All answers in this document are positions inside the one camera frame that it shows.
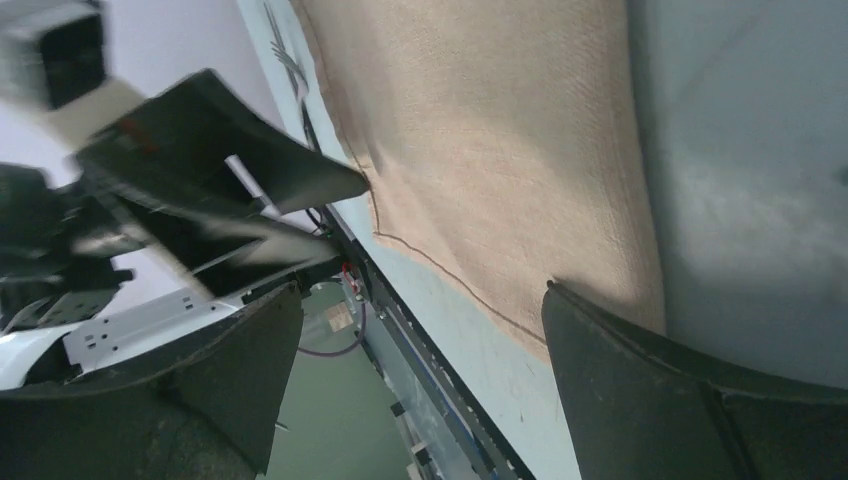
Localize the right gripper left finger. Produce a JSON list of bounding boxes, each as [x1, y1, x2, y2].
[[1, 283, 304, 479]]

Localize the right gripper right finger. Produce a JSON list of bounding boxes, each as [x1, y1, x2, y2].
[[541, 282, 847, 479]]

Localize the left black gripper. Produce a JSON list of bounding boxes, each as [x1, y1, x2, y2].
[[1, 69, 369, 332]]

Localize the beige cloth napkin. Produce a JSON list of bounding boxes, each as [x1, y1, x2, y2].
[[292, 1, 666, 359]]

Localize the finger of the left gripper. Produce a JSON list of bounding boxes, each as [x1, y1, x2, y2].
[[165, 218, 339, 298]]

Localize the black knife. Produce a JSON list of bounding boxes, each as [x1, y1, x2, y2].
[[300, 101, 323, 154]]

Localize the silver fork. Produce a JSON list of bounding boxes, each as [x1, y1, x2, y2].
[[263, 1, 309, 103]]

